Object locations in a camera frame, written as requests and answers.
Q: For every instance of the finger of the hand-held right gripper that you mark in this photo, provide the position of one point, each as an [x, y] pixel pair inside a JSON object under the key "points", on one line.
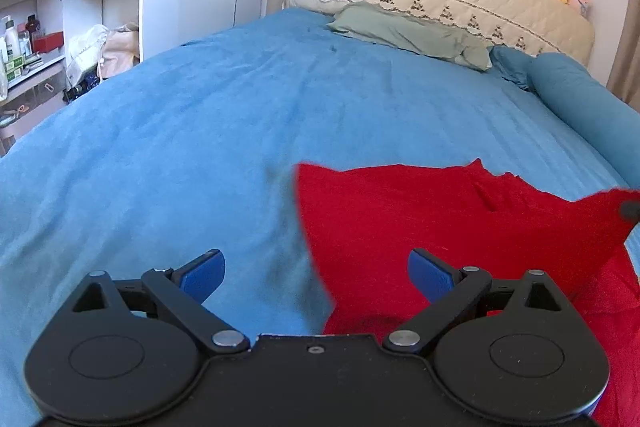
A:
{"points": [[631, 210]]}

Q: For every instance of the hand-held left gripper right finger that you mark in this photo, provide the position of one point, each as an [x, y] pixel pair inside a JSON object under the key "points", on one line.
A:
{"points": [[430, 276]]}

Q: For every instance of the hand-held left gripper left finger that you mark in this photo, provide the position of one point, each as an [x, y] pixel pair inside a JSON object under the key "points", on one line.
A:
{"points": [[202, 276]]}

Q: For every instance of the red knit garment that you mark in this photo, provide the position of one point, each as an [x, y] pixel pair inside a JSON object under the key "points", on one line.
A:
{"points": [[400, 217]]}

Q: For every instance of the blue bolster pillow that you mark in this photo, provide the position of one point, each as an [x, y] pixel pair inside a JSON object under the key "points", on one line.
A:
{"points": [[585, 107]]}

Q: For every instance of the blue bed blanket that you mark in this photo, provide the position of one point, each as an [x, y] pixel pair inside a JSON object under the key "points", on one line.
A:
{"points": [[175, 132]]}

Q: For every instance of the beige curtain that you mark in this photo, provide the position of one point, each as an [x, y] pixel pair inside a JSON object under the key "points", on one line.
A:
{"points": [[627, 32]]}

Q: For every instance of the small blue pillow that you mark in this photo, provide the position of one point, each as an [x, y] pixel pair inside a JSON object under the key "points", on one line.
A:
{"points": [[512, 64]]}

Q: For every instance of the beige cloth bag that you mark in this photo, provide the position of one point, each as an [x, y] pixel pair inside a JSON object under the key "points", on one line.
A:
{"points": [[122, 49]]}

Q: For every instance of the green pillow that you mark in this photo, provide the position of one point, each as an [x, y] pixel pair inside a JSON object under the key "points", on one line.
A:
{"points": [[400, 29]]}

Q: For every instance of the white plastic bag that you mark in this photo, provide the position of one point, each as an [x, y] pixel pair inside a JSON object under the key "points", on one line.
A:
{"points": [[86, 54]]}

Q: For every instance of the red box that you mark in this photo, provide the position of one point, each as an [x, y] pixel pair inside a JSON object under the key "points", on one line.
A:
{"points": [[48, 42]]}

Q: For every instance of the green boxes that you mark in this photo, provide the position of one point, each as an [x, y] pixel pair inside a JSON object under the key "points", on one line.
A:
{"points": [[14, 67]]}

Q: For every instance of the dark bottle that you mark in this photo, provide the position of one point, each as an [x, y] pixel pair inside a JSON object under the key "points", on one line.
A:
{"points": [[32, 29]]}

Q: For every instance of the white lotion bottle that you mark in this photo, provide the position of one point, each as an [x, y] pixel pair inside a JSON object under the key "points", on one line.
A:
{"points": [[10, 39]]}

